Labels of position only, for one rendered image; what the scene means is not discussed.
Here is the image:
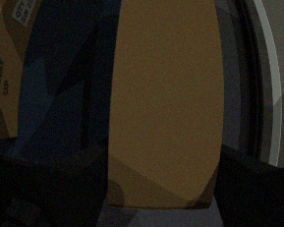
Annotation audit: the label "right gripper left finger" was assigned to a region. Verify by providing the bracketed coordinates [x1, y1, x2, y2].
[0, 137, 109, 227]

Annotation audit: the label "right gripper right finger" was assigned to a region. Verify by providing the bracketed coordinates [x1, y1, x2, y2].
[213, 144, 284, 227]

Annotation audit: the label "brown cardboard carton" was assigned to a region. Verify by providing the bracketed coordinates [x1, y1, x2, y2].
[0, 0, 42, 139]
[108, 0, 224, 210]

